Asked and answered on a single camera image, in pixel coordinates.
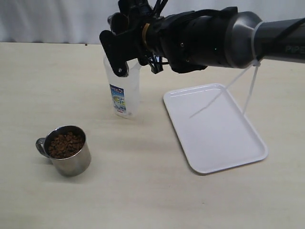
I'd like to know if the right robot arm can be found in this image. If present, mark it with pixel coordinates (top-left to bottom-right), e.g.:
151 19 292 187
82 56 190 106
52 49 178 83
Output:
99 0 305 77

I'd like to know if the clear plastic container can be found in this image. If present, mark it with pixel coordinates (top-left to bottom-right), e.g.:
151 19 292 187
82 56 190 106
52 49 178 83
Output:
103 56 141 118

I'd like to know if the white plastic tray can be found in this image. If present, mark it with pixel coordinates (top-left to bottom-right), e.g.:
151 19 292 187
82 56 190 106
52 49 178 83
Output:
163 83 268 175

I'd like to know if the steel mug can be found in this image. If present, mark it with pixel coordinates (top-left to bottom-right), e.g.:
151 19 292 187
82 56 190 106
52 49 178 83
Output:
35 125 92 177

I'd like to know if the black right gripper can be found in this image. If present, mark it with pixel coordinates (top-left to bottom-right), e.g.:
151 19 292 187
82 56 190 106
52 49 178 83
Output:
99 0 167 77

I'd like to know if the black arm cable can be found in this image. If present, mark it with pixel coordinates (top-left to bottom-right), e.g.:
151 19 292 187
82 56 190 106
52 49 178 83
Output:
274 18 305 46

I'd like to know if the white zip tie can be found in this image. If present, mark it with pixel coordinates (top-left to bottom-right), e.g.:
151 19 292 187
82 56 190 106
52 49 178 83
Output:
189 21 264 119

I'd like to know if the white curtain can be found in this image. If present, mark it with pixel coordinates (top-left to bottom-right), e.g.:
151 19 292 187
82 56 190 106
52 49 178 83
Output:
0 0 305 44

